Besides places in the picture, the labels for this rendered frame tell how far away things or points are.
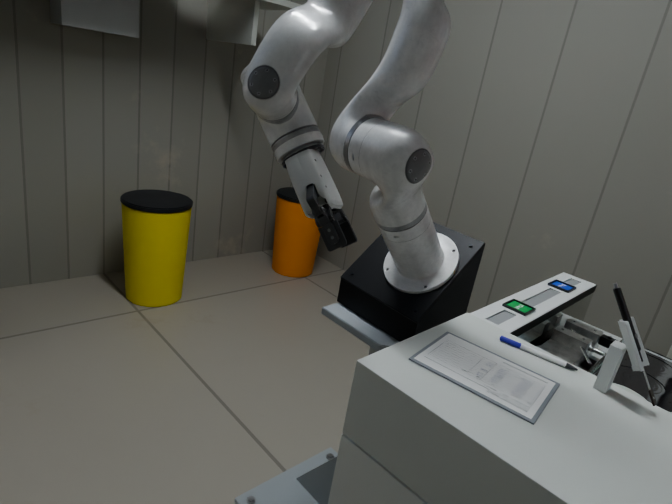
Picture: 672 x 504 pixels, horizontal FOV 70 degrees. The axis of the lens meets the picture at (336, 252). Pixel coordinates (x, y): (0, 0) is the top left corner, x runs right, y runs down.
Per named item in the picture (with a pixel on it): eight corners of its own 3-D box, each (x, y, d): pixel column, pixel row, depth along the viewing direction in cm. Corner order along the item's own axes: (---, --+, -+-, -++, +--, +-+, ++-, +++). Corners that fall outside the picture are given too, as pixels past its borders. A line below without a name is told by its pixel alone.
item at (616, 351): (634, 398, 81) (665, 328, 76) (628, 407, 78) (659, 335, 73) (596, 379, 84) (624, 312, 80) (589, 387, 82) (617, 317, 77)
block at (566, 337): (588, 350, 114) (593, 339, 113) (584, 354, 111) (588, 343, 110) (555, 335, 119) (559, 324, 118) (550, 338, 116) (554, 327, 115)
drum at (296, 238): (296, 257, 384) (306, 186, 364) (326, 275, 360) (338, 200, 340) (257, 263, 359) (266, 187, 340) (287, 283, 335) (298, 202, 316)
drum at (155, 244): (170, 277, 314) (174, 188, 294) (198, 302, 289) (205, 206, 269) (109, 287, 288) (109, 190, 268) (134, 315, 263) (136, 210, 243)
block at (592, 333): (599, 341, 119) (604, 331, 118) (595, 345, 117) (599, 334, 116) (567, 327, 124) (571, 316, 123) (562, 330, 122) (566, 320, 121)
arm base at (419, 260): (370, 276, 124) (344, 228, 112) (413, 225, 130) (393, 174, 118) (429, 305, 112) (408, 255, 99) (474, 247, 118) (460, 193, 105)
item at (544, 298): (580, 328, 140) (596, 284, 135) (488, 392, 101) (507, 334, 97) (549, 314, 146) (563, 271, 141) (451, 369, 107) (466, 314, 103)
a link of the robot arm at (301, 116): (313, 118, 74) (321, 132, 83) (278, 41, 74) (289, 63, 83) (264, 142, 75) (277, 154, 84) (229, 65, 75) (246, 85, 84)
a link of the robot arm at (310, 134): (282, 153, 85) (289, 169, 85) (264, 146, 76) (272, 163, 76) (324, 131, 83) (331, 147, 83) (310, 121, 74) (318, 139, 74)
